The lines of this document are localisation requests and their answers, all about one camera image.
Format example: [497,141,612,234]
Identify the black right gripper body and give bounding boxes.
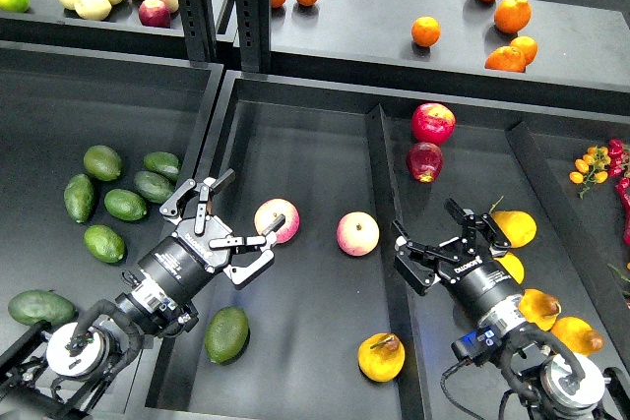
[440,237,523,325]

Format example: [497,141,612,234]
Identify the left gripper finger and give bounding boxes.
[208,213,285,289]
[159,168,235,235]

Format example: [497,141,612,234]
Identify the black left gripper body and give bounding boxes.
[138,216,232,306]

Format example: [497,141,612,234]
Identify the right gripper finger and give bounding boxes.
[444,198,512,263]
[391,219,461,296]

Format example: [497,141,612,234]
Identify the green avocado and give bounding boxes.
[204,307,249,364]

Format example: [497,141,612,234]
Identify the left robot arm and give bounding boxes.
[1,170,285,419]

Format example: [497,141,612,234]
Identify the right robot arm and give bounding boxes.
[392,199,629,419]

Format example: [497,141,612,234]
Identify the avocado top right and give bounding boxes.
[143,151,181,183]

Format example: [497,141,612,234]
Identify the yellow pear top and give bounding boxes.
[489,198,537,248]

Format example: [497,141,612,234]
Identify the avocado middle right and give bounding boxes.
[133,170,174,204]

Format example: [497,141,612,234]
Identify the avocado lower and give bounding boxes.
[84,224,126,264]

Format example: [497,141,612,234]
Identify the avocado centre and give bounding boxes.
[104,189,148,221]

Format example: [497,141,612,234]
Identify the avocado top left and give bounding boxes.
[83,145,123,182]

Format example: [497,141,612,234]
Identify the avocado far left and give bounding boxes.
[63,173,95,223]

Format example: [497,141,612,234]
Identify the large avocado bottom left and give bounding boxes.
[8,289,77,327]

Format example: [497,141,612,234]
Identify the pale yellow pear front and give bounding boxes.
[74,0,112,21]

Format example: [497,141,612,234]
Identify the pink apple right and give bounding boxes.
[337,211,380,257]

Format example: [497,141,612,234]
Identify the pink apple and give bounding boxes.
[253,198,301,245]
[337,211,380,257]

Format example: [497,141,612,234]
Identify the pink apple left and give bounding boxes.
[253,198,301,245]

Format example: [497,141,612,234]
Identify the dark red apple lower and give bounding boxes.
[406,142,443,183]

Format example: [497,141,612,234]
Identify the black tray divider right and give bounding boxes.
[506,121,629,352]

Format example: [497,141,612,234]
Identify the black middle tray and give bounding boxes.
[122,69,630,420]

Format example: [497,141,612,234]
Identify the red apple upper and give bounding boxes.
[410,102,456,146]

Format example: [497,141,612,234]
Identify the orange cherry tomato bunch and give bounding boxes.
[569,146,610,199]

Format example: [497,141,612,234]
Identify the red chili peppers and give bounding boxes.
[608,139,630,245]

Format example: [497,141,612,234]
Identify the orange shelf front right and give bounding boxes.
[484,45,527,73]

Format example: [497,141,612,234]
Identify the red apple on shelf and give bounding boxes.
[138,0,171,29]

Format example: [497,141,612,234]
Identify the orange shelf small right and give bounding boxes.
[510,35,538,65]

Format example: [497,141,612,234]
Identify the orange shelf centre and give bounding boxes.
[411,16,441,47]

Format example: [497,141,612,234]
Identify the large orange shelf right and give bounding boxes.
[494,0,533,34]

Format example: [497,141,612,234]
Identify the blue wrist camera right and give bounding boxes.
[451,325,503,366]

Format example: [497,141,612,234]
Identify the black shelf post left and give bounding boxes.
[179,0,218,63]

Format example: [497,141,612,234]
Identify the black shelf post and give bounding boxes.
[234,0,271,74]
[179,0,218,63]

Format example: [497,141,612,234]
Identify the black shelf post right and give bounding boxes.
[234,0,271,74]

